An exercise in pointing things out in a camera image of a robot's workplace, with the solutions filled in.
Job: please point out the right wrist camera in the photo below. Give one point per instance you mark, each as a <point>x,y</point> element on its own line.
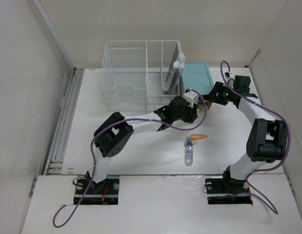
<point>230,78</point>

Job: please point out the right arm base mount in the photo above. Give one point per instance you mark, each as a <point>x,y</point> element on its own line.
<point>230,192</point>

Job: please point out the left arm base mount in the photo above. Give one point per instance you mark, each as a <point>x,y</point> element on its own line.
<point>105,192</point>

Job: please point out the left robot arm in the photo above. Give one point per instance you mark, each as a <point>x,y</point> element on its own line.
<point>111,137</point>

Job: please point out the orange marker pen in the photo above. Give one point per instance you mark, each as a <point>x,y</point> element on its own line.
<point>198,136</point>

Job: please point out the clear blue glue bottle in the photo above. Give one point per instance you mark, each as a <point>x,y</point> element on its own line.
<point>189,152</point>

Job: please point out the aluminium rail frame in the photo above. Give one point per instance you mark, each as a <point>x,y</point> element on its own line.
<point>59,139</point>

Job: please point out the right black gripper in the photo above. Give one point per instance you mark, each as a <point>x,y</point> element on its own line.
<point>218,87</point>

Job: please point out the clear smoked drawer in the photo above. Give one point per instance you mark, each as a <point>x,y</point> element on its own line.
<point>202,106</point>

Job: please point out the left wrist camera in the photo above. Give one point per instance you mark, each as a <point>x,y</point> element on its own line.
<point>191,97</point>

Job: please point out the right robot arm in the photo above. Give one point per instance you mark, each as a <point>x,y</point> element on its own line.
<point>266,142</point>

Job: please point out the teal drawer box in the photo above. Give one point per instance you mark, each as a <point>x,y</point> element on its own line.
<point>196,75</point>

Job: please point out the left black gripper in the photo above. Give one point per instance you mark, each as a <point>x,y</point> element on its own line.
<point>191,115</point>

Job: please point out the white wire mesh organizer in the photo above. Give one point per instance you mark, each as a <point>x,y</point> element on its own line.
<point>136,75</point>

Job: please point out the grey white booklet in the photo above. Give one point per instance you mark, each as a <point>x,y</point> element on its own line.
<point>176,68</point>

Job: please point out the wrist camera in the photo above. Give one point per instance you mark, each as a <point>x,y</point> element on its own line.
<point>230,78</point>
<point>191,97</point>

